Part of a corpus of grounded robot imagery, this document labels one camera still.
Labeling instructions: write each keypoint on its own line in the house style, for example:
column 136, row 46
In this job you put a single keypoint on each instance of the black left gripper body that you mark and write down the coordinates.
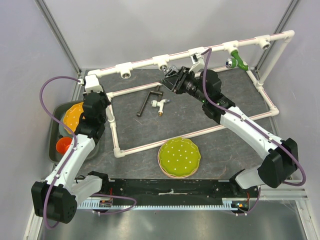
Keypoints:
column 105, row 102

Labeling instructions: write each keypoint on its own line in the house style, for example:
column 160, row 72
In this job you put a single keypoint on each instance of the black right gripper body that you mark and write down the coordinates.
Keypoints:
column 186, row 82

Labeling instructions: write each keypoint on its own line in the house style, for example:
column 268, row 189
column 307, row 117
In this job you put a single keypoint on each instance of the chrome metal faucet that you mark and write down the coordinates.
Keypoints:
column 168, row 70

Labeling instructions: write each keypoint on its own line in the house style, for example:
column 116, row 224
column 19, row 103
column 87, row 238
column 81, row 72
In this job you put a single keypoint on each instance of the white PVC pipe frame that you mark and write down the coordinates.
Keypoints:
column 124, row 69

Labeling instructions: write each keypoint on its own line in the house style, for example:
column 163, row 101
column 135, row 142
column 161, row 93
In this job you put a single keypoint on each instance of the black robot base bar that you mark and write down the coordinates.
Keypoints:
column 173, row 189

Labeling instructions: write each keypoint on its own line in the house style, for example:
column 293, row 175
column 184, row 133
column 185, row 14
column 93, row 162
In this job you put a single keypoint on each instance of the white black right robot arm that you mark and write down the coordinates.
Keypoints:
column 280, row 157

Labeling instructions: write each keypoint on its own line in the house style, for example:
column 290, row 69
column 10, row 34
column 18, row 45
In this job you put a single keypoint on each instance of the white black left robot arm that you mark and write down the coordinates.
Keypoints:
column 57, row 197

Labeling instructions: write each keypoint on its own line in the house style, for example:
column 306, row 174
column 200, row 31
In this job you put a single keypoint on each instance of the white plastic faucet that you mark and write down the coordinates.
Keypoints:
column 160, row 104

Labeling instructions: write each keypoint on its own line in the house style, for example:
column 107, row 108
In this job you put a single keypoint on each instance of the orange dotted plate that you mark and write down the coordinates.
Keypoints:
column 72, row 117

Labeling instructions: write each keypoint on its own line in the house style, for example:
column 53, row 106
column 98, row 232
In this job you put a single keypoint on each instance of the dark grey tray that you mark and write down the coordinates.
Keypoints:
column 59, row 113

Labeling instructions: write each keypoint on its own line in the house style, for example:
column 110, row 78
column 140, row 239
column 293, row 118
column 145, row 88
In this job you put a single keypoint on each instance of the grey plate under orange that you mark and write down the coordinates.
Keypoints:
column 63, row 132

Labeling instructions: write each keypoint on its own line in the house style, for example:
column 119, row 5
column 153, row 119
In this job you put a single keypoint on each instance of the green plastic faucet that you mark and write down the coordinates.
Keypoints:
column 236, row 62

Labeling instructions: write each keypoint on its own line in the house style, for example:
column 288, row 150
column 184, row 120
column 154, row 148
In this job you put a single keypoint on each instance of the orange plastic cup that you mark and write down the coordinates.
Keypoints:
column 63, row 144

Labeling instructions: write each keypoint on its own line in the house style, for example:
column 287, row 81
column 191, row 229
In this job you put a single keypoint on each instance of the green dotted plate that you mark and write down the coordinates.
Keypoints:
column 178, row 145

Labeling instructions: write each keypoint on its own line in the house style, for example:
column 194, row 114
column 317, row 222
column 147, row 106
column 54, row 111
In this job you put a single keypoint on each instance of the pink rimmed plate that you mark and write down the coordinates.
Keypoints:
column 179, row 166

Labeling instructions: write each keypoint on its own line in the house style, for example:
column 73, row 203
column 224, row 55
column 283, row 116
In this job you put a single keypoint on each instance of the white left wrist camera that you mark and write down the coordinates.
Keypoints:
column 91, row 84

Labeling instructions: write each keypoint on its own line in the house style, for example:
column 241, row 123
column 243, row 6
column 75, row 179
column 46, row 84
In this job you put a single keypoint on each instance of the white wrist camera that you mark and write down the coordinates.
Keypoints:
column 198, row 62
column 91, row 84

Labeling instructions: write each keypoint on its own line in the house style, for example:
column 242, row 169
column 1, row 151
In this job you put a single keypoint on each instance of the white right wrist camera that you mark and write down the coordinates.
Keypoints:
column 198, row 62

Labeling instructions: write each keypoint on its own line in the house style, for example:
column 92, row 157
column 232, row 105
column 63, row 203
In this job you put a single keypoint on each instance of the grey cable duct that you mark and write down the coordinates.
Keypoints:
column 157, row 204

